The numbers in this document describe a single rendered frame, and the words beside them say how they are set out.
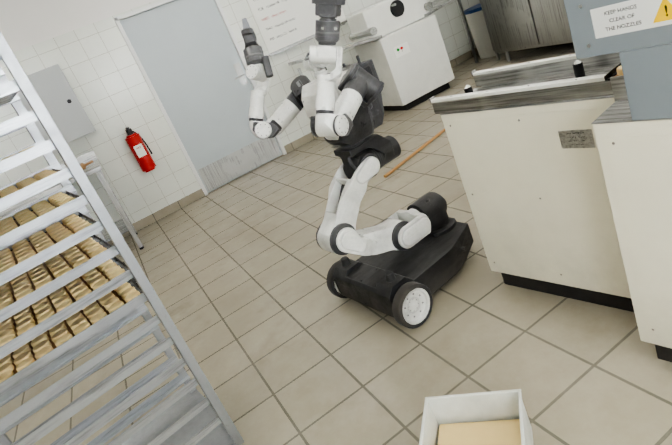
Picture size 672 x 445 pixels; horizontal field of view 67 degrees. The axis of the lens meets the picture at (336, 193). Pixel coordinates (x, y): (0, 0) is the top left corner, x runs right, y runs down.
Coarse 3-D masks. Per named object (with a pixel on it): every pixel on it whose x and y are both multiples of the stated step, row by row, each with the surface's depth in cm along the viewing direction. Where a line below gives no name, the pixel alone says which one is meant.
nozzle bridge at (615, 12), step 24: (576, 0) 125; (600, 0) 121; (624, 0) 117; (648, 0) 113; (576, 24) 127; (600, 24) 123; (624, 24) 119; (648, 24) 116; (576, 48) 130; (600, 48) 126; (624, 48) 122; (648, 48) 118; (624, 72) 125; (648, 72) 121; (648, 96) 123
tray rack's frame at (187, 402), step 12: (192, 396) 216; (168, 408) 214; (180, 408) 211; (156, 420) 210; (168, 420) 207; (192, 420) 201; (204, 420) 198; (144, 432) 206; (156, 432) 203; (180, 432) 197; (192, 432) 195; (216, 432) 189; (0, 444) 179; (132, 444) 202; (144, 444) 199; (168, 444) 194; (180, 444) 191; (204, 444) 186; (216, 444) 184; (228, 444) 181
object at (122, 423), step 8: (184, 376) 216; (168, 384) 212; (176, 384) 214; (160, 392) 210; (168, 392) 211; (152, 400) 208; (160, 400) 208; (136, 408) 205; (144, 408) 207; (128, 416) 203; (136, 416) 204; (120, 424) 202; (128, 424) 201; (104, 432) 198; (112, 432) 200; (96, 440) 197; (104, 440) 197
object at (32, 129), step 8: (0, 80) 173; (8, 80) 174; (16, 104) 176; (16, 112) 177; (24, 112) 177; (32, 128) 179; (32, 136) 179; (40, 136) 180; (48, 152) 182; (48, 160) 182; (56, 160) 184; (64, 184) 186; (88, 216) 191; (104, 240) 195; (160, 336) 209; (168, 352) 211; (184, 384) 218; (192, 392) 218
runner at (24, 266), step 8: (96, 224) 154; (80, 232) 151; (88, 232) 153; (96, 232) 154; (64, 240) 149; (72, 240) 150; (80, 240) 151; (48, 248) 147; (56, 248) 148; (64, 248) 149; (32, 256) 144; (40, 256) 146; (48, 256) 147; (24, 264) 143; (32, 264) 145; (8, 272) 141; (16, 272) 142; (24, 272) 144; (0, 280) 140; (8, 280) 141
